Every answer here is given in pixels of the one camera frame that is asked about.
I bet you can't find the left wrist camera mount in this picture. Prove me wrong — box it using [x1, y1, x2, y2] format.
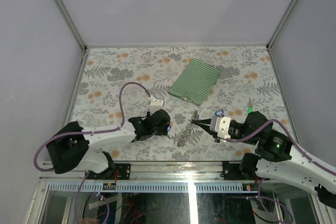
[149, 95, 164, 114]

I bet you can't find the blue key tag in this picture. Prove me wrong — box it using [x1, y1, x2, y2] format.
[214, 109, 225, 117]

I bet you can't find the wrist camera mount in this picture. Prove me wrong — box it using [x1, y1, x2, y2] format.
[149, 95, 164, 114]
[209, 116, 231, 140]

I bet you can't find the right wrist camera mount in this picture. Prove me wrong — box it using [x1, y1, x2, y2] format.
[209, 116, 231, 140]

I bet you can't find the green striped cloth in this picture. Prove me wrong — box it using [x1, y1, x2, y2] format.
[168, 58, 221, 106]

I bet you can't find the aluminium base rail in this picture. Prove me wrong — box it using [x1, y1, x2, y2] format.
[38, 162, 259, 193]

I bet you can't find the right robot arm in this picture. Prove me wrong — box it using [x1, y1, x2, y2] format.
[192, 111, 335, 208]

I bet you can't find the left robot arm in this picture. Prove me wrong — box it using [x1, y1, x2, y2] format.
[46, 109, 171, 180]

